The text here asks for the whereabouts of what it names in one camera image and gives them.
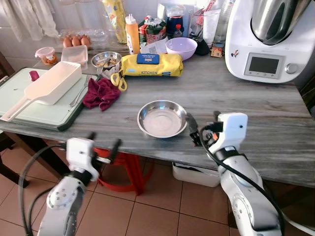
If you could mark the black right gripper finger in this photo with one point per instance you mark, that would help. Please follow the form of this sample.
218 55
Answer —
193 129
216 116

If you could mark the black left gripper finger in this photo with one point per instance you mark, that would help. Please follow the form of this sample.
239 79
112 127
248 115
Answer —
117 149
91 135

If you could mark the purple plastic bowl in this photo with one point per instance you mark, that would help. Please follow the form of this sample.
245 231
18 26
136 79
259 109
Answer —
181 49

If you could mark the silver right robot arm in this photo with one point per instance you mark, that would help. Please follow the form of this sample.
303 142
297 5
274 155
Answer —
246 196

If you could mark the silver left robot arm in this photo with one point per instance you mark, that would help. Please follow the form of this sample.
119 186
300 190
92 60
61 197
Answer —
61 201

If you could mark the grey wooden table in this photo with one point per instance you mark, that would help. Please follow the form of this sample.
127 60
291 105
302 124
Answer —
236 113

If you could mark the red plastic stool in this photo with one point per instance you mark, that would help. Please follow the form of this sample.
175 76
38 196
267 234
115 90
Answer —
130 169

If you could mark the wide steel bowl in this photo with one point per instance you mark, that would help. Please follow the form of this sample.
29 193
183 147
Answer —
162 120

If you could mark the maroon cloth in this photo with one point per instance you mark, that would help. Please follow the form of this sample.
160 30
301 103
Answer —
101 96

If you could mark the steel fork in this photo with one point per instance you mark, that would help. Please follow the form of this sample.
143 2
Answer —
78 96

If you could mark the white storage box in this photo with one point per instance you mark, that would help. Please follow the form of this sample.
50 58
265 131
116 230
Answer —
197 174

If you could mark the pale green cutting board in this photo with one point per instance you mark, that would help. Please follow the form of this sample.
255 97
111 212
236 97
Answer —
44 115

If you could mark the small brown box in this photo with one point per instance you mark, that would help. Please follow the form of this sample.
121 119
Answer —
217 50

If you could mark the black round object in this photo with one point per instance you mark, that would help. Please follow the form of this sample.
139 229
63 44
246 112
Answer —
202 47

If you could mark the yellow kitchen towel pack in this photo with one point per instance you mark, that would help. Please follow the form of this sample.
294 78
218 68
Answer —
152 69

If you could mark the small steel bowl with food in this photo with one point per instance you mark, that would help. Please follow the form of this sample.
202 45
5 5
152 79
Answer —
106 60

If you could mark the white kitchen cooking machine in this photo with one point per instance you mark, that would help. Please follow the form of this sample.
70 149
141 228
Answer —
246 39

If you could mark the clear plastic box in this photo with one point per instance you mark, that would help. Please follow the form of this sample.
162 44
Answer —
74 55

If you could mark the small dark red item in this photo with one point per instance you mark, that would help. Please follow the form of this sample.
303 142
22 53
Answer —
34 75

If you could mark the dark wooden chair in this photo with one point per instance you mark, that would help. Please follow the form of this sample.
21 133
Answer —
14 178

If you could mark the white printed paper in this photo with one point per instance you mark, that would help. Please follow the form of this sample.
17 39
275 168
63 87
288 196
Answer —
157 47

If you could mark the clear plastic jug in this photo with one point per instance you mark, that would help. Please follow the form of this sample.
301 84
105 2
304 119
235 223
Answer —
209 27

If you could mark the pink lidded plastic tub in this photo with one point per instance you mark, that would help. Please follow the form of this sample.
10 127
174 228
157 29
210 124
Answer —
47 54

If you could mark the brown egg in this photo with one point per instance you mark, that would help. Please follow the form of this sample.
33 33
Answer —
85 41
67 42
77 41

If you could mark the clear egg carton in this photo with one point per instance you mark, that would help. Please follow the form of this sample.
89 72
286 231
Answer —
98 37

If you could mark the dark sauce jar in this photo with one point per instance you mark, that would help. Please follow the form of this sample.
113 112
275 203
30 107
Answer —
174 22

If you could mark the green red snack bag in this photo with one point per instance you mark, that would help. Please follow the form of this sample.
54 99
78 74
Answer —
155 32

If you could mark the orange sauce squeeze bottle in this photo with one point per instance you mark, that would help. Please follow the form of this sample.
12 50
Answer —
133 39

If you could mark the yellow food bag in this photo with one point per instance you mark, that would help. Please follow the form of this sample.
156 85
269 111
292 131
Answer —
115 19

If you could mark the white curtain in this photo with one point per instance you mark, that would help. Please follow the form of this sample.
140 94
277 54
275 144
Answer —
29 17

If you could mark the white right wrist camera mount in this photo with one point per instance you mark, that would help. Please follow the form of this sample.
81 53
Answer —
231 128

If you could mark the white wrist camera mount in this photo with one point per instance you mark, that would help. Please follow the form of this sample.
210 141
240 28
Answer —
231 128
78 152

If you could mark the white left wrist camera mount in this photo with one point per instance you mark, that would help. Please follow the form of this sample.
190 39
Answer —
78 152

